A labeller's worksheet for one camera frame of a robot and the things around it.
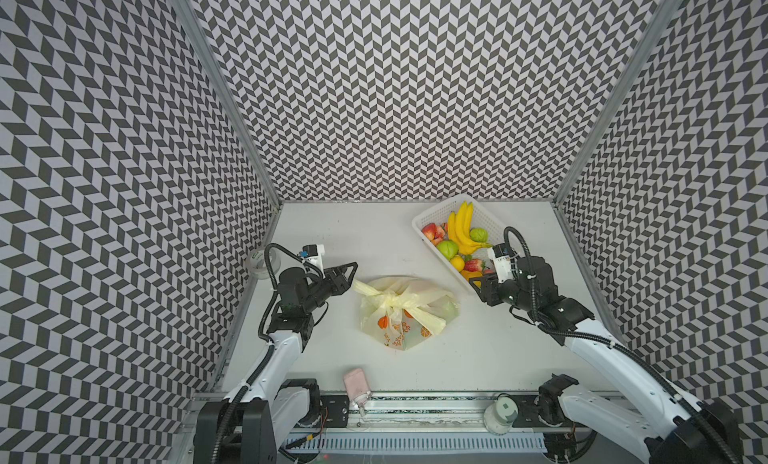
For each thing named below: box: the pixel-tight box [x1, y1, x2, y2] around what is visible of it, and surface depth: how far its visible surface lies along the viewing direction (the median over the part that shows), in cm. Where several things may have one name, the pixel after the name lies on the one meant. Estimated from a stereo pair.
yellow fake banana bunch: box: [447, 201, 492, 255], surface depth 104 cm
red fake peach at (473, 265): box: [464, 258, 483, 272], surface depth 96 cm
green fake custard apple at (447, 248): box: [436, 240, 458, 260], surface depth 96 cm
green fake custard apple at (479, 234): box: [470, 227, 489, 242], surface depth 104 cm
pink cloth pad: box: [343, 368, 372, 405], surface depth 72 cm
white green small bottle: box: [483, 396, 518, 435], surface depth 66 cm
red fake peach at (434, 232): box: [421, 222, 445, 246], surface depth 104 cm
